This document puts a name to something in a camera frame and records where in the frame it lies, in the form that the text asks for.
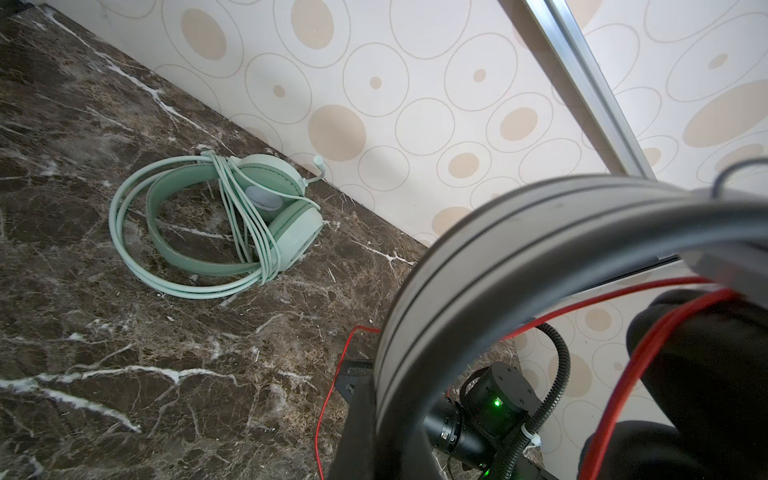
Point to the mint green headphones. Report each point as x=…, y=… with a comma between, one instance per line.
x=271, y=219

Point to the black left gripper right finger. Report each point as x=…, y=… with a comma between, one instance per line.
x=416, y=460

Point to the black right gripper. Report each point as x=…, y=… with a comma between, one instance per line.
x=355, y=380

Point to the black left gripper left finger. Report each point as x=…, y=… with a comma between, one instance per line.
x=361, y=452

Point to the silver aluminium back rail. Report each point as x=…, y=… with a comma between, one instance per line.
x=605, y=124

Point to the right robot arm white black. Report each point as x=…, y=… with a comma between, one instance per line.
x=495, y=418

